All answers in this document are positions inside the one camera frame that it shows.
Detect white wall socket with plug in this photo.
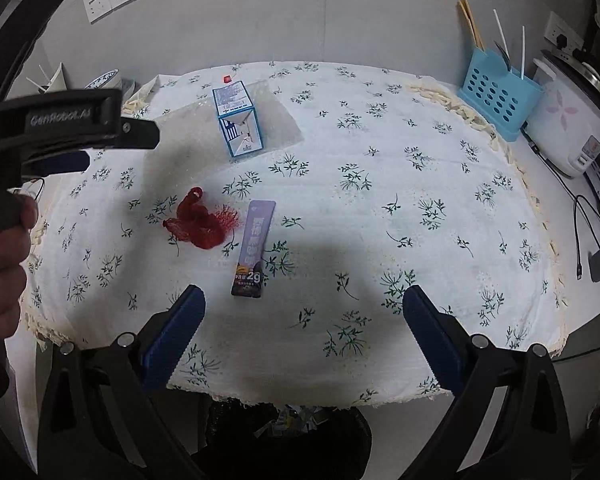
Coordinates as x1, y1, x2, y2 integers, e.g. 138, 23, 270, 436
544, 10, 586, 53

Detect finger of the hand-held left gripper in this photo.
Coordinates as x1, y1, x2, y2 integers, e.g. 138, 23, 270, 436
121, 117, 161, 151
22, 151, 91, 177

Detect red tassel knot ornament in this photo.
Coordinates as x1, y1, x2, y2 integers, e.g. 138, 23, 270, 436
162, 186, 242, 250

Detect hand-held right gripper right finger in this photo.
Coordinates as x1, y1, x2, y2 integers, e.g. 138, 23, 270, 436
402, 285, 573, 480

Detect blue perforated utensil holder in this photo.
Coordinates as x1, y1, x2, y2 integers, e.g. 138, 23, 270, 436
456, 49, 543, 142

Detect black mesh trash bin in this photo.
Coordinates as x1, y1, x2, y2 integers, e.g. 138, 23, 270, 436
205, 400, 373, 480

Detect person's left hand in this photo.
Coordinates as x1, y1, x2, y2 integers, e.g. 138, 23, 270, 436
0, 195, 40, 339

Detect wooden chopstick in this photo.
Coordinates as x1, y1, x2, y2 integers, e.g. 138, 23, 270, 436
457, 0, 481, 50
462, 0, 485, 51

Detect clear plastic bag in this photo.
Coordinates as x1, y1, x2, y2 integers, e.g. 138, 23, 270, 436
152, 80, 303, 161

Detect white table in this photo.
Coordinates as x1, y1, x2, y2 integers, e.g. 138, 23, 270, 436
5, 75, 600, 461

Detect blue white milk carton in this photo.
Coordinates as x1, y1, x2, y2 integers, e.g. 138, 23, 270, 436
212, 82, 265, 161

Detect purple snack packet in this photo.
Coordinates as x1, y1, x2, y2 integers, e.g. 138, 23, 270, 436
231, 200, 277, 298

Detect blue white bowl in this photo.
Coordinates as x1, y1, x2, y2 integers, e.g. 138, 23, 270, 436
84, 70, 121, 92

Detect black cable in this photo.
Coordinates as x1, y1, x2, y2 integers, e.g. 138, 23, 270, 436
572, 195, 600, 286

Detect white paper container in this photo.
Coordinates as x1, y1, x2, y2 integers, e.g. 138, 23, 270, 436
27, 62, 71, 93

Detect white floral tasselled tablecloth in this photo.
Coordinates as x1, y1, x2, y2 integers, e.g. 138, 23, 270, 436
20, 61, 571, 408

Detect white flowered rice cooker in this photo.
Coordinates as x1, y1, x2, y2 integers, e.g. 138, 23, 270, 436
522, 49, 600, 178

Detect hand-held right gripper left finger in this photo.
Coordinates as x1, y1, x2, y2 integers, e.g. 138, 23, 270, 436
35, 285, 207, 480

